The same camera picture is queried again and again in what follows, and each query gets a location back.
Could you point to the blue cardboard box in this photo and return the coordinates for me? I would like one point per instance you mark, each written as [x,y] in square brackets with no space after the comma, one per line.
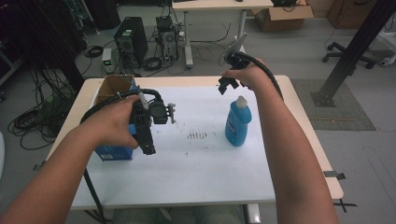
[113,85]

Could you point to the black tape cross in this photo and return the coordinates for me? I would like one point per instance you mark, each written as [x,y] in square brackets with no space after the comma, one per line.
[342,205]

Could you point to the grey floor mat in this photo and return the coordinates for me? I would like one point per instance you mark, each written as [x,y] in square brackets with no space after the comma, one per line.
[342,112]

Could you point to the black metal post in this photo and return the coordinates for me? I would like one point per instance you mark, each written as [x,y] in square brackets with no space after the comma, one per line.
[351,49]

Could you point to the blue plastic bottle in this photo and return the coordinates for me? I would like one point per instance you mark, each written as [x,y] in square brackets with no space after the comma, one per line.
[238,124]

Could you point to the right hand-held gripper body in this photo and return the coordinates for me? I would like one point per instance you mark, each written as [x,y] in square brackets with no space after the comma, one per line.
[238,59]

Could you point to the black tape strip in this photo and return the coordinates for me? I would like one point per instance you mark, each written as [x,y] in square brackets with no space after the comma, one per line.
[333,174]
[39,166]

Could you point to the black office chair base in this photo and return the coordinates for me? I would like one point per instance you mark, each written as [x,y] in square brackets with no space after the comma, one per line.
[345,54]

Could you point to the person's left hand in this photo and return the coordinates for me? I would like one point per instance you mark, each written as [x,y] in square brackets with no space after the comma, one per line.
[109,124]

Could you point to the black computer tower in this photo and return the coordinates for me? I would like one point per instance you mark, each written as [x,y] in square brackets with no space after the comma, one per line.
[130,40]

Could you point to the open brown cardboard box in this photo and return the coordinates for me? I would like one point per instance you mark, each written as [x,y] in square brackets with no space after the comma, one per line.
[280,18]

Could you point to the person's right hand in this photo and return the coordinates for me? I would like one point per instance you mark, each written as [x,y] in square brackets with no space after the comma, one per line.
[252,76]

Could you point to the white table mat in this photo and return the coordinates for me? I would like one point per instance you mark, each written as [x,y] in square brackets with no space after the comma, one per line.
[193,168]

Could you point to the white desk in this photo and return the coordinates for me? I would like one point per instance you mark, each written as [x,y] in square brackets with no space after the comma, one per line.
[218,4]

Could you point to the small open computer case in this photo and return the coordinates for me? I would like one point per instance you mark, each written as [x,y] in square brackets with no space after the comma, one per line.
[168,37]

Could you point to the black curtain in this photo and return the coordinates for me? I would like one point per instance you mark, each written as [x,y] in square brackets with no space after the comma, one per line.
[37,28]

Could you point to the closed brown cardboard box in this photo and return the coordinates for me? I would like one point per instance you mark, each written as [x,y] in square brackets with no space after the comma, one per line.
[348,14]

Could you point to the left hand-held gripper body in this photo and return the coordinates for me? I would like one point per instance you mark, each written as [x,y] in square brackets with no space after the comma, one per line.
[157,113]

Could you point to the grey power supply unit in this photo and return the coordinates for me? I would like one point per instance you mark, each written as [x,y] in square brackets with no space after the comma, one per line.
[107,60]

